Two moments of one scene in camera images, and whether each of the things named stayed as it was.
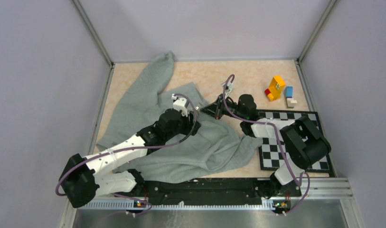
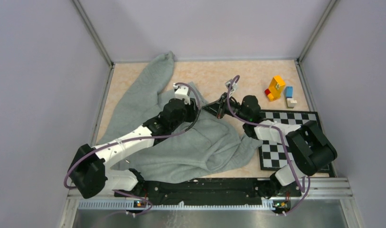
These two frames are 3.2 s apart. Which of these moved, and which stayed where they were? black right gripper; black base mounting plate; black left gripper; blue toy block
Moved: black left gripper
Stayed: blue toy block; black base mounting plate; black right gripper
